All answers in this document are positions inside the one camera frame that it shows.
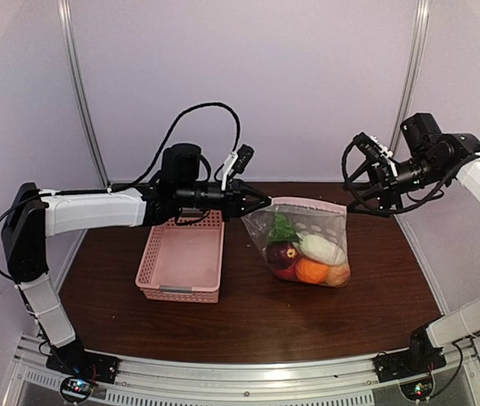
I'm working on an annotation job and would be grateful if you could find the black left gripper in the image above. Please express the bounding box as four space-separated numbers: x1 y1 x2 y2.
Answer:
176 178 271 222

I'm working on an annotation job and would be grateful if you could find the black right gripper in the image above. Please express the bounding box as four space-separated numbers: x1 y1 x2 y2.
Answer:
342 152 449 217

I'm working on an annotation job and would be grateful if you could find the clear zip top bag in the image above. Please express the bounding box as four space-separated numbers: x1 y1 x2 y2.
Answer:
242 196 350 288

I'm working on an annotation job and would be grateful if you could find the white radish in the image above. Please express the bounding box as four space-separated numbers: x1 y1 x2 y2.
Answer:
268 212 301 244
300 234 346 266

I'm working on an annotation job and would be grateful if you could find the red apple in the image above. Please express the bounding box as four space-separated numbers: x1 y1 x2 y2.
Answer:
272 266 297 281

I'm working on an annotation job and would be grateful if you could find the orange tangerine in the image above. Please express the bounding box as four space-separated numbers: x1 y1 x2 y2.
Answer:
295 258 329 284

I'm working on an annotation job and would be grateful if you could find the pink plastic basket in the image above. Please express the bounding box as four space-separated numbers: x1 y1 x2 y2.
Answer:
135 211 224 304

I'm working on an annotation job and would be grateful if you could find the yellow peach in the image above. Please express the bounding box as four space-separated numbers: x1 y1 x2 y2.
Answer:
325 263 350 288

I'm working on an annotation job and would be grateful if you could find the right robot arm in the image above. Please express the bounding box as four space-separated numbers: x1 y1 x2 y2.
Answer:
340 112 480 374

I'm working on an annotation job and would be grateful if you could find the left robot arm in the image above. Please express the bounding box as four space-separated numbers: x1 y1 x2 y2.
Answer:
0 143 272 376

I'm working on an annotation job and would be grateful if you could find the right circuit board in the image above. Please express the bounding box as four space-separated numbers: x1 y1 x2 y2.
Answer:
400 377 434 403

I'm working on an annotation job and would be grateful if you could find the circuit board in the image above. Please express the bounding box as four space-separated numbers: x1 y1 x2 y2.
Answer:
59 376 96 403
400 377 434 403

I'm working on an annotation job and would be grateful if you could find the left circuit board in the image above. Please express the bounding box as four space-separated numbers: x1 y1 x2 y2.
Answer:
59 376 96 403

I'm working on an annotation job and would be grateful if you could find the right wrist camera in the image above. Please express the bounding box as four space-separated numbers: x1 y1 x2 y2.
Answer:
353 133 394 161

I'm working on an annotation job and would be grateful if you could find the right side aluminium rail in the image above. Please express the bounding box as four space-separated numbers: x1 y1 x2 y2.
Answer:
394 215 450 315

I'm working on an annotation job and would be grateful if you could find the right black cable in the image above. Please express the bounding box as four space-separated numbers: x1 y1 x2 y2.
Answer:
340 134 448 217

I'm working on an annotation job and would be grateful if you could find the black cable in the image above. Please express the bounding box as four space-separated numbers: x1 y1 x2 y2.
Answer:
112 101 240 189
340 134 448 217

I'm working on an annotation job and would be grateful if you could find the left black cable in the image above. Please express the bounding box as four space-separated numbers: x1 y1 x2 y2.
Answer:
112 101 240 189

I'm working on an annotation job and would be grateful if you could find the right rear aluminium post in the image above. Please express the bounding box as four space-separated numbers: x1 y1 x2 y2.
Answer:
390 0 431 151

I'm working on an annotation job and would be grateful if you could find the aluminium post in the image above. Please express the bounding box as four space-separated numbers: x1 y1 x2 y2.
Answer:
58 0 109 188
390 0 431 151

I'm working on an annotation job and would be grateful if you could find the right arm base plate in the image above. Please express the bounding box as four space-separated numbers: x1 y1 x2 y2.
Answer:
372 350 446 383

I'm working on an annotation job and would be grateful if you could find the front aluminium frame rail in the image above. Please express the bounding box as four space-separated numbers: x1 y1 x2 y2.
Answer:
0 334 480 405

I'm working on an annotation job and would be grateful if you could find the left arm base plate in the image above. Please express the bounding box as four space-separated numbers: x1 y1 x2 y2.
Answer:
46 352 119 384

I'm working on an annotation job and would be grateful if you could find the left rear aluminium post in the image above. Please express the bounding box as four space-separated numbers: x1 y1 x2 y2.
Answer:
58 0 109 188

